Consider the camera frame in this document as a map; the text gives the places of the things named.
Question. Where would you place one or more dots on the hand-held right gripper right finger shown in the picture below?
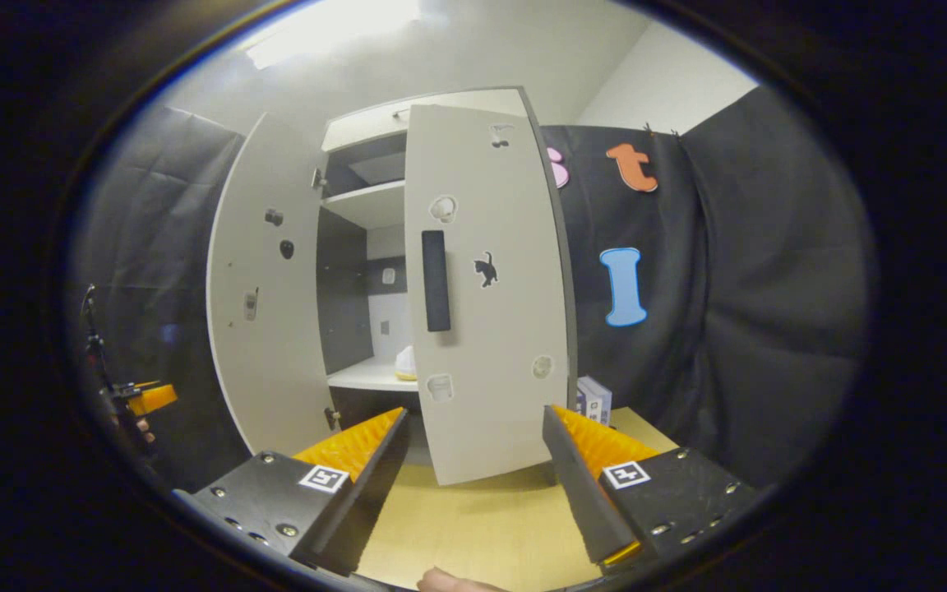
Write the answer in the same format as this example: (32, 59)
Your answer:
(580, 493)

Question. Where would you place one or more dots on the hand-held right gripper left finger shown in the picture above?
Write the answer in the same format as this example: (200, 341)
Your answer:
(371, 493)

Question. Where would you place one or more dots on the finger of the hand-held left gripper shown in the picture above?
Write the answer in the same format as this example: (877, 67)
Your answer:
(153, 399)

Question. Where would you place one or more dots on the white striped shoe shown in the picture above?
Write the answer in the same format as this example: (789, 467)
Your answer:
(406, 366)

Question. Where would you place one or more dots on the white cabinet door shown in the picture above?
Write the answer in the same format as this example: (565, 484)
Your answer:
(268, 329)
(506, 345)

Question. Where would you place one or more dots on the white shoe cabinet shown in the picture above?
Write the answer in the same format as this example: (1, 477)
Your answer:
(342, 279)

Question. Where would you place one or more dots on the white cabinet shelf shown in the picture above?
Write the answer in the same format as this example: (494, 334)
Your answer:
(367, 374)
(371, 204)

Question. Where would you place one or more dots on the small grey printed box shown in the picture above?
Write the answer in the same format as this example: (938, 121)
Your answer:
(597, 399)

